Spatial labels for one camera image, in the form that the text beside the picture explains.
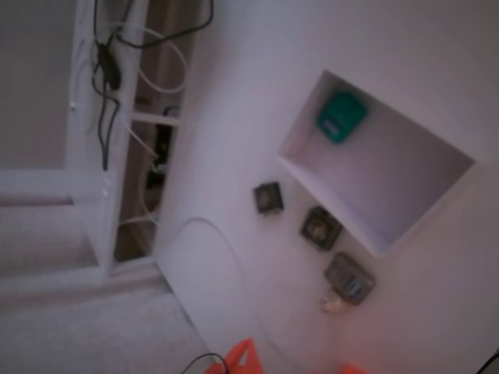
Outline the orange fixed gripper finger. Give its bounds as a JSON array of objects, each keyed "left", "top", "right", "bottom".
[{"left": 243, "top": 337, "right": 264, "bottom": 374}]

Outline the white metal frame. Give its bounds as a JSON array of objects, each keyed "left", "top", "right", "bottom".
[{"left": 65, "top": 0, "right": 196, "bottom": 280}]

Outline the orange moving gripper finger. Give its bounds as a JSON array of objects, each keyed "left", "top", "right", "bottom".
[{"left": 205, "top": 337, "right": 251, "bottom": 374}]

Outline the black plug block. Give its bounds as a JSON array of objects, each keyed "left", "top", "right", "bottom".
[{"left": 146, "top": 104, "right": 180, "bottom": 188}]

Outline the white cable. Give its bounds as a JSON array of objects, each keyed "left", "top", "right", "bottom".
[
  {"left": 111, "top": 21, "right": 188, "bottom": 94},
  {"left": 119, "top": 115, "right": 163, "bottom": 229},
  {"left": 167, "top": 217, "right": 301, "bottom": 369}
]

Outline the grey ink pad case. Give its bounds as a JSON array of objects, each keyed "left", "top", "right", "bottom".
[{"left": 324, "top": 252, "right": 377, "bottom": 308}]

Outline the small white bear figurine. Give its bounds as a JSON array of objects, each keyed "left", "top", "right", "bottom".
[{"left": 320, "top": 291, "right": 346, "bottom": 315}]

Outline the thin dark servo wire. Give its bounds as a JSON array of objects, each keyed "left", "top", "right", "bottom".
[{"left": 181, "top": 352, "right": 231, "bottom": 374}]

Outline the black cable with switch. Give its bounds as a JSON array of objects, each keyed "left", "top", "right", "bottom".
[{"left": 91, "top": 0, "right": 215, "bottom": 172}]

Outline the green cube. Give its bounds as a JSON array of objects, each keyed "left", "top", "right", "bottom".
[{"left": 314, "top": 90, "right": 369, "bottom": 146}]

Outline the black ink pad case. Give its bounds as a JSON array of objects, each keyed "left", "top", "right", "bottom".
[
  {"left": 252, "top": 181, "right": 284, "bottom": 216},
  {"left": 299, "top": 206, "right": 343, "bottom": 253}
]

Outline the white cardboard bin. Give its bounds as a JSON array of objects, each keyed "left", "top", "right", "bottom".
[{"left": 276, "top": 69, "right": 487, "bottom": 259}]

